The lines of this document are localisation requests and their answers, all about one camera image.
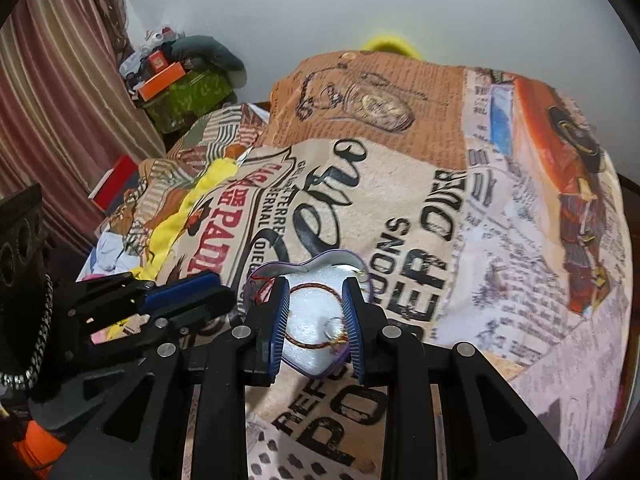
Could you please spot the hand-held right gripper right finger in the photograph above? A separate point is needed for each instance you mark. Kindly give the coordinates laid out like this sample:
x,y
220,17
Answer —
x,y
352,332

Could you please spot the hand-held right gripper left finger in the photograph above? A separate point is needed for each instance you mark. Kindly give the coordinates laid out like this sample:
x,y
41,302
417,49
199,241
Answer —
x,y
277,332

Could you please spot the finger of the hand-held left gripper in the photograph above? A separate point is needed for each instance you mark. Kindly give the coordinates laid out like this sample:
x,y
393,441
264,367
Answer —
x,y
180,290
200,310

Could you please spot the purple heart-shaped tin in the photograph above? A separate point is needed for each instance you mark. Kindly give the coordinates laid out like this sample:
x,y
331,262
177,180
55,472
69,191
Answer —
x,y
310,315

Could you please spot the white clothes pile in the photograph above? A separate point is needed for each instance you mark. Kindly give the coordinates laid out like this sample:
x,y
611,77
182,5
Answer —
x,y
112,252

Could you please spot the yellow cloth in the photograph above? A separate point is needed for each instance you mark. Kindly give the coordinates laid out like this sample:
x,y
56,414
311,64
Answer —
x,y
200,190

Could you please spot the red book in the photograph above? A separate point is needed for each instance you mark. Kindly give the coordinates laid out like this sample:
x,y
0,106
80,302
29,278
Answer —
x,y
112,185

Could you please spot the printed blanket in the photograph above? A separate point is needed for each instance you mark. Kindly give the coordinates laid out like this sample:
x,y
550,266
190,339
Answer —
x,y
400,210

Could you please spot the striped brown curtain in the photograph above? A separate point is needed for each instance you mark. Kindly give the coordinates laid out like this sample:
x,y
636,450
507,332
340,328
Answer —
x,y
55,85

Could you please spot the green patterned cloth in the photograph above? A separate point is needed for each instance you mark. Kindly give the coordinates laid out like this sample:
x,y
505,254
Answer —
x,y
192,97

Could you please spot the orange box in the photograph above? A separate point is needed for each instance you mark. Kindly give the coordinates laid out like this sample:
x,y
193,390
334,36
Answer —
x,y
160,82

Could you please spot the small red box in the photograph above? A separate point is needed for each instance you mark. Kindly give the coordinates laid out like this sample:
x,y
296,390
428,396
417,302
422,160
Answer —
x,y
157,61

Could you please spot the white plastic bags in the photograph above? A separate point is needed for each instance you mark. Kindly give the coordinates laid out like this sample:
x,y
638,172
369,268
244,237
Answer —
x,y
145,50

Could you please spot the grey garment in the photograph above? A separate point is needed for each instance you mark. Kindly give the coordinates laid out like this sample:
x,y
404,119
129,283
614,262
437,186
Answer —
x,y
210,52

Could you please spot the yellow plastic object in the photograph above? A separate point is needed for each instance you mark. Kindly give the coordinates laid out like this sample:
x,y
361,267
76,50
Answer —
x,y
392,42

